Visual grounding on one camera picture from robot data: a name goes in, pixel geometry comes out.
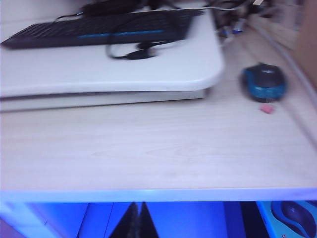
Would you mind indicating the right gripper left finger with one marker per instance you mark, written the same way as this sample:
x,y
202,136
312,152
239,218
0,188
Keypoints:
x,y
127,223

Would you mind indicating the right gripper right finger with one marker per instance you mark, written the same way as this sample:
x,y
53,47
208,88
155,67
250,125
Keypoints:
x,y
147,223

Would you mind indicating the blue mouse pad wrist rest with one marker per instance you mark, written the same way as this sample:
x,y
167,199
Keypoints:
x,y
289,218

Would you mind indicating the white desk riser top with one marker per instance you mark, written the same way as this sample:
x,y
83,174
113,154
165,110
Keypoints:
x,y
99,72

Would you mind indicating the small pink eraser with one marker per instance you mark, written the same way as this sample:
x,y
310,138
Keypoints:
x,y
266,109

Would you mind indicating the black and blue mouse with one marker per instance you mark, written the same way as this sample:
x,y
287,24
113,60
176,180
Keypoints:
x,y
263,83

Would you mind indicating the black keyboard blue stripe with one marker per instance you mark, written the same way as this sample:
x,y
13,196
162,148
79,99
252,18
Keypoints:
x,y
86,32

